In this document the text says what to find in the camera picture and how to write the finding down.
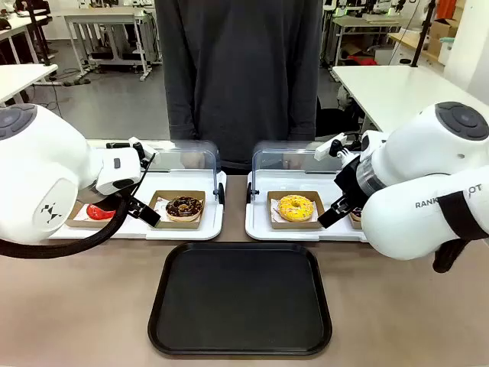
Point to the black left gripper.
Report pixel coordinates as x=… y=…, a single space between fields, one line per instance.
x=134 y=205

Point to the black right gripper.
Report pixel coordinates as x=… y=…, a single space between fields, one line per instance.
x=349 y=179

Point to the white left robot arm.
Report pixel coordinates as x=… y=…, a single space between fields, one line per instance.
x=42 y=164

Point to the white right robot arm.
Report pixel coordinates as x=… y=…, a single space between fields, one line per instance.
x=416 y=160

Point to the brown cardboard donut box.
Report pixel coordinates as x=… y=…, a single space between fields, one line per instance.
x=158 y=200
x=274 y=221
x=76 y=221
x=355 y=225

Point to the purple glazed donut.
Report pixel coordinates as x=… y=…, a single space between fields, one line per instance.
x=357 y=215

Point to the chocolate glazed donut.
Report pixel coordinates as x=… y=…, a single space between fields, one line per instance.
x=183 y=208

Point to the white display tray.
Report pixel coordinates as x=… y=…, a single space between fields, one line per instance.
x=260 y=214
x=183 y=233

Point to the yellow sprinkled donut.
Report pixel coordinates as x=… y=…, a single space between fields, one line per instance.
x=296 y=208

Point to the red glazed donut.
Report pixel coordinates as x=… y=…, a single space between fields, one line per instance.
x=97 y=212

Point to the black plastic serving tray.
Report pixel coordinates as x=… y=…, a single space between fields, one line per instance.
x=239 y=298

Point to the clear plastic display lid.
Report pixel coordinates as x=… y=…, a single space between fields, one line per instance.
x=198 y=156
x=275 y=156

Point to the black office chair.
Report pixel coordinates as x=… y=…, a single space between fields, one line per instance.
x=338 y=120

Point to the large white side table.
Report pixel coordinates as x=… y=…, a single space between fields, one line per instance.
x=389 y=88

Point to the person in dark grey sweater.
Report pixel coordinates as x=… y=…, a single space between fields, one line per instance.
x=238 y=76

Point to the light wooden table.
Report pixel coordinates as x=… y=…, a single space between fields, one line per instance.
x=414 y=46

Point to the small white side table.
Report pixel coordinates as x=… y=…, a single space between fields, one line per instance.
x=23 y=78

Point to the grey-legged lab desk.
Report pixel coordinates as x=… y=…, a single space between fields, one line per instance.
x=366 y=23

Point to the black stand pole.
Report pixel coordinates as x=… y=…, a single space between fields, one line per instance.
x=422 y=34

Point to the white-legged lab desk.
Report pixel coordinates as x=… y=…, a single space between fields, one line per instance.
x=103 y=19

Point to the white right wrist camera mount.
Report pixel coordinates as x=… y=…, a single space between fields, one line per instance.
x=330 y=147

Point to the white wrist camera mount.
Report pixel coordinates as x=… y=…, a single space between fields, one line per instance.
x=138 y=147
x=330 y=147

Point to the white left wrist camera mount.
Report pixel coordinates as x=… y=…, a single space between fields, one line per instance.
x=138 y=147

